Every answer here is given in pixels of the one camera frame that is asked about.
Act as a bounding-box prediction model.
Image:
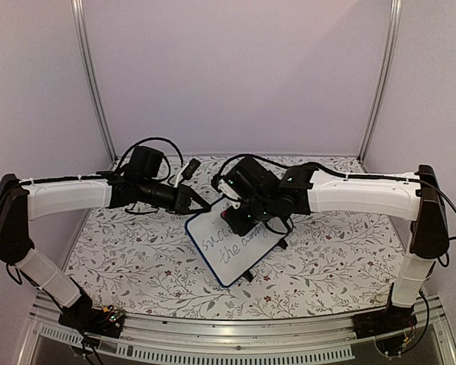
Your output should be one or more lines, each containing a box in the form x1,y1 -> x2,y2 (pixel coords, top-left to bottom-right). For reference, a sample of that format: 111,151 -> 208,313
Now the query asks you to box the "right aluminium frame post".
358,0 -> 402,164

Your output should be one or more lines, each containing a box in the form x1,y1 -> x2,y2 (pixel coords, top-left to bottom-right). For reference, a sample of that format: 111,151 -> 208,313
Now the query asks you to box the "aluminium frame post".
71,0 -> 117,163
358,0 -> 402,164

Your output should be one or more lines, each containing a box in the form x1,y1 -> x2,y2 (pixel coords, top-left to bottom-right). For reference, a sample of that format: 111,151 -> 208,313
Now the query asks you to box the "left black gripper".
139,178 -> 212,217

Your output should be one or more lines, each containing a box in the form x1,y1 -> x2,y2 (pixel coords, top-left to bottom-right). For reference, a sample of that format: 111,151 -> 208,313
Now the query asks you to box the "small blue-framed whiteboard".
185,198 -> 288,287

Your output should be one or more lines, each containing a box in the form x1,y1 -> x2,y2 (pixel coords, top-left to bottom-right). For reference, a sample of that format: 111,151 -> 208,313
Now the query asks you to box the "front aluminium rail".
17,295 -> 456,364

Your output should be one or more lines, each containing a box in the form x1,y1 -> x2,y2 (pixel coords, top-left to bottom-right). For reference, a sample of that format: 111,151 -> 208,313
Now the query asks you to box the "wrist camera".
174,158 -> 201,186
211,174 -> 240,203

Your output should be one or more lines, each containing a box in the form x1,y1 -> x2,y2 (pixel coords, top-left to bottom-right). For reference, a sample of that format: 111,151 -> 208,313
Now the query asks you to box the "left aluminium frame post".
71,0 -> 117,163

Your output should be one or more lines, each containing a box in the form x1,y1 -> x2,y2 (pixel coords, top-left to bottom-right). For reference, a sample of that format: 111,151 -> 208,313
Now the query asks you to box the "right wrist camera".
211,174 -> 240,203

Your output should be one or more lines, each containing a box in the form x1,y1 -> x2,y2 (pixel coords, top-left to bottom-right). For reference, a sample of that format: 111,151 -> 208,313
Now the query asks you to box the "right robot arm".
211,154 -> 454,339

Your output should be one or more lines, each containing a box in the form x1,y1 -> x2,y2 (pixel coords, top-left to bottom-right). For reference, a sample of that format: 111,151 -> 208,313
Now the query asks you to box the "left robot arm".
0,138 -> 211,338

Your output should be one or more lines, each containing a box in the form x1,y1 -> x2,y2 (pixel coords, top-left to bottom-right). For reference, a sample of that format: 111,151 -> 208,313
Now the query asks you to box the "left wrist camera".
174,158 -> 201,186

